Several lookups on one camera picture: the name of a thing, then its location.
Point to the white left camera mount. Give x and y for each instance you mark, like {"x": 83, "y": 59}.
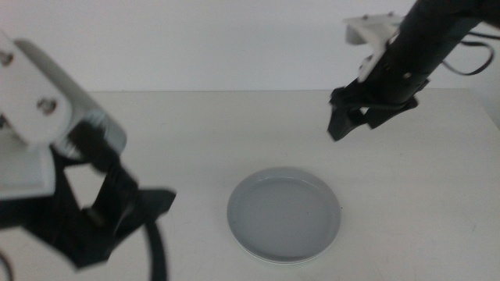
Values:
{"x": 23, "y": 97}

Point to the grey-blue shallow bowl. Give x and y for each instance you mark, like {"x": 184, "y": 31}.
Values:
{"x": 283, "y": 214}

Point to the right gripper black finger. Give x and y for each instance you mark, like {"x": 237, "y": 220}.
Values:
{"x": 345, "y": 117}
{"x": 386, "y": 113}

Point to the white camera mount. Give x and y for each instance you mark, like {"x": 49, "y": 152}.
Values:
{"x": 367, "y": 29}
{"x": 23, "y": 97}

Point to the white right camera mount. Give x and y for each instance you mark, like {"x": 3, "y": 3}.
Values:
{"x": 367, "y": 29}

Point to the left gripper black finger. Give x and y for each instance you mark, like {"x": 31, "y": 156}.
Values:
{"x": 86, "y": 251}
{"x": 150, "y": 205}

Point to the white shallow bowl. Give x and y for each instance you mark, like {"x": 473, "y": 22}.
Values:
{"x": 281, "y": 262}

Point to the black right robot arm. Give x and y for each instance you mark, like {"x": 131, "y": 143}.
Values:
{"x": 449, "y": 19}

